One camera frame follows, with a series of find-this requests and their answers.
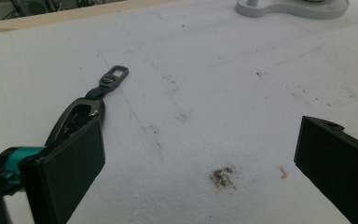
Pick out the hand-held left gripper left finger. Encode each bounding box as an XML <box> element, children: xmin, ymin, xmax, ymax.
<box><xmin>18</xmin><ymin>116</ymin><xmax>106</xmax><ymax>224</ymax></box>

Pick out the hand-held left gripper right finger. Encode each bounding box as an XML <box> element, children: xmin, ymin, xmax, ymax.
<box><xmin>293</xmin><ymin>115</ymin><xmax>358</xmax><ymax>224</ymax></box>

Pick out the dark metal stand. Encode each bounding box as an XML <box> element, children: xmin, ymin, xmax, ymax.
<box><xmin>9</xmin><ymin>0</ymin><xmax>63</xmax><ymax>17</ymax></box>

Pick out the white stand base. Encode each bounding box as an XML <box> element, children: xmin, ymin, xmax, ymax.
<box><xmin>234</xmin><ymin>0</ymin><xmax>351</xmax><ymax>21</ymax></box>

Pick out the dark metal car key fob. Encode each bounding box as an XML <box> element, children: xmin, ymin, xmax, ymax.
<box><xmin>44</xmin><ymin>64</ymin><xmax>131</xmax><ymax>147</ymax></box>

